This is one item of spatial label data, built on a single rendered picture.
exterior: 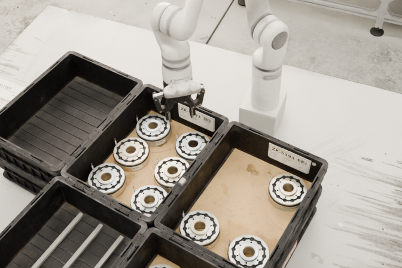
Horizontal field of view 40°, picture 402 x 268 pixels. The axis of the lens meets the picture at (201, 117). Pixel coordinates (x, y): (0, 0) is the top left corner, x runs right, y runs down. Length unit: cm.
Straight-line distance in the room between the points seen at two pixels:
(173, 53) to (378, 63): 208
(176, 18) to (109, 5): 238
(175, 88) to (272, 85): 46
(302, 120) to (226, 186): 47
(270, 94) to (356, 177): 37
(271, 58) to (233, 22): 179
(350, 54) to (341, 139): 144
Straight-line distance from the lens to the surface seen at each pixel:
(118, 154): 159
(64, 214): 154
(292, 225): 137
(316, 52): 322
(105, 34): 224
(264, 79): 167
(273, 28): 155
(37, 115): 180
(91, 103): 179
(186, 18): 122
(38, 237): 152
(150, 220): 137
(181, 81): 133
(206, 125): 162
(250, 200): 151
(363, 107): 197
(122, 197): 154
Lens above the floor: 209
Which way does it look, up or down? 48 degrees down
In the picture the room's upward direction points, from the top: 2 degrees counter-clockwise
